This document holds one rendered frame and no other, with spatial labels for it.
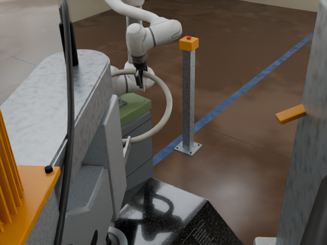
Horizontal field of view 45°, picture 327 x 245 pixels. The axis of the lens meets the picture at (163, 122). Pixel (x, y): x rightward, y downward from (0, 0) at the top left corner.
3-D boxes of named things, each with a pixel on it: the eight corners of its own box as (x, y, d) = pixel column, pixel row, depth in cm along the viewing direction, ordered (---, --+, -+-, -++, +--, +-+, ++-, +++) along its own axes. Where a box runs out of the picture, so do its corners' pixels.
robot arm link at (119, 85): (94, 94, 270) (92, 64, 258) (119, 89, 276) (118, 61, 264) (100, 105, 257) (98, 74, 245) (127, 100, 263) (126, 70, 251)
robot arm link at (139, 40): (131, 60, 197) (155, 52, 199) (127, 37, 184) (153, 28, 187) (125, 46, 203) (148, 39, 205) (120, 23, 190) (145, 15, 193)
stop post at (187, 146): (202, 145, 376) (205, 36, 319) (191, 156, 362) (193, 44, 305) (184, 139, 386) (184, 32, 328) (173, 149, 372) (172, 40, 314)
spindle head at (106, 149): (108, 265, 129) (91, 155, 105) (44, 260, 131) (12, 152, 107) (128, 191, 159) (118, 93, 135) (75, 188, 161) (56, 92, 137)
